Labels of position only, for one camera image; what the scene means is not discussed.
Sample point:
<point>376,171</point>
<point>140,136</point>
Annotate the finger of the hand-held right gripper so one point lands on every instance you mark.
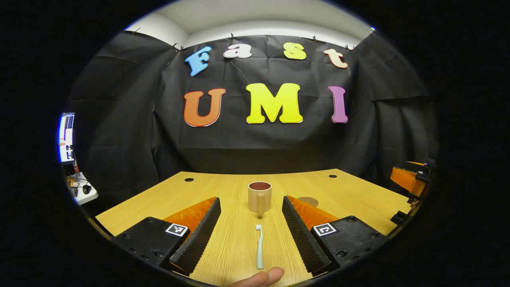
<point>408,180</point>

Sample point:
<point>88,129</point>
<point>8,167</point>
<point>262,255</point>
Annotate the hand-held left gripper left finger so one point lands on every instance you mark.
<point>199,235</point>

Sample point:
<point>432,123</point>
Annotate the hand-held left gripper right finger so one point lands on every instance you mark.
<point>303,235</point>

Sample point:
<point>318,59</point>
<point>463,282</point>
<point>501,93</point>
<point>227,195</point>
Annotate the round brown coaster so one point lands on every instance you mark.
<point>310,200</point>

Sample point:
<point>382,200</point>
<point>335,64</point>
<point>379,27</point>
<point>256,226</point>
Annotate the light green toothbrush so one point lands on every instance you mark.
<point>259,255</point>

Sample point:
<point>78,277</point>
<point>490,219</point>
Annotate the beige cup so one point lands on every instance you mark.
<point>253,197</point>

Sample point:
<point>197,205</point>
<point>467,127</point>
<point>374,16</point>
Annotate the wooden desktop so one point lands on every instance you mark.
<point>358,199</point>

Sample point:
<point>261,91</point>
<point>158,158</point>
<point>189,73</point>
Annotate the black backdrop cloth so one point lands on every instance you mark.
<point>259,139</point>

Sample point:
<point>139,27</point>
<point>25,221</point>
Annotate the white side table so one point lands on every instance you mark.
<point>85,196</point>

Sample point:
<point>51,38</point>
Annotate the black round object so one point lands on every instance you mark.
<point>86,189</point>

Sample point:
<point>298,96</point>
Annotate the bright computer screen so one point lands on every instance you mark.
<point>65,135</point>

